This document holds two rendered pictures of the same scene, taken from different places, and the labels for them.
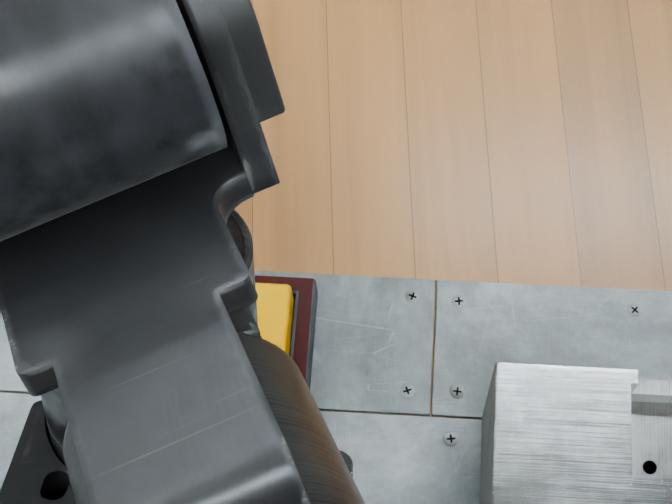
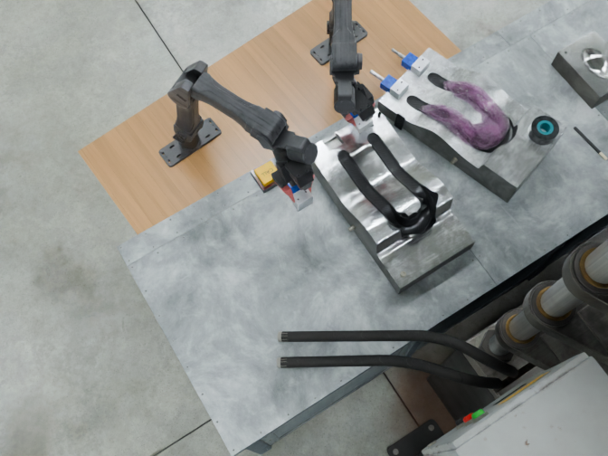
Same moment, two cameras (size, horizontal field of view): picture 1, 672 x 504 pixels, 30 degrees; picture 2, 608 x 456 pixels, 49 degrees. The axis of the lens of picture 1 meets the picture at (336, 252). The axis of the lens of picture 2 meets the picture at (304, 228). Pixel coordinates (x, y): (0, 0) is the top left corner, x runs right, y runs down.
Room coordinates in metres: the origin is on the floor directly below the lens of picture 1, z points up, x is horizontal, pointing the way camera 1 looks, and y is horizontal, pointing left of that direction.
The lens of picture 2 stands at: (-0.56, 0.52, 2.65)
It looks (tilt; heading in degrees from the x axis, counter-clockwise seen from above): 69 degrees down; 322
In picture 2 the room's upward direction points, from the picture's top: 5 degrees counter-clockwise
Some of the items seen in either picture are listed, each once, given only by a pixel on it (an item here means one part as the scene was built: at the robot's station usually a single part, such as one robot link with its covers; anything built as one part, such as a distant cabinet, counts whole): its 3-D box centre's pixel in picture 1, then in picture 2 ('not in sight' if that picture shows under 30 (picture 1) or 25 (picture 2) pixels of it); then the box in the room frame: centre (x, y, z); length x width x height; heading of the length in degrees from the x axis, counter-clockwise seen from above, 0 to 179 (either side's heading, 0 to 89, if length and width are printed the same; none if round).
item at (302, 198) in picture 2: not in sight; (293, 185); (0.07, 0.06, 0.93); 0.13 x 0.05 x 0.05; 170
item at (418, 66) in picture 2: not in sight; (407, 60); (0.17, -0.53, 0.86); 0.13 x 0.05 x 0.05; 7
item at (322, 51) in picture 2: not in sight; (338, 36); (0.40, -0.44, 0.84); 0.20 x 0.07 x 0.08; 85
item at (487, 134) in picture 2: not in sight; (469, 111); (-0.10, -0.50, 0.90); 0.26 x 0.18 x 0.08; 7
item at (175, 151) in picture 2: not in sight; (187, 137); (0.45, 0.16, 0.84); 0.20 x 0.07 x 0.08; 85
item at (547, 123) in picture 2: not in sight; (543, 130); (-0.30, -0.60, 0.93); 0.08 x 0.08 x 0.04
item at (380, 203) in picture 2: not in sight; (389, 182); (-0.11, -0.16, 0.92); 0.35 x 0.16 x 0.09; 170
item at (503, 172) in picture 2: not in sight; (468, 118); (-0.10, -0.51, 0.86); 0.50 x 0.26 x 0.11; 7
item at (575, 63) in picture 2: not in sight; (593, 69); (-0.25, -0.94, 0.84); 0.20 x 0.15 x 0.07; 170
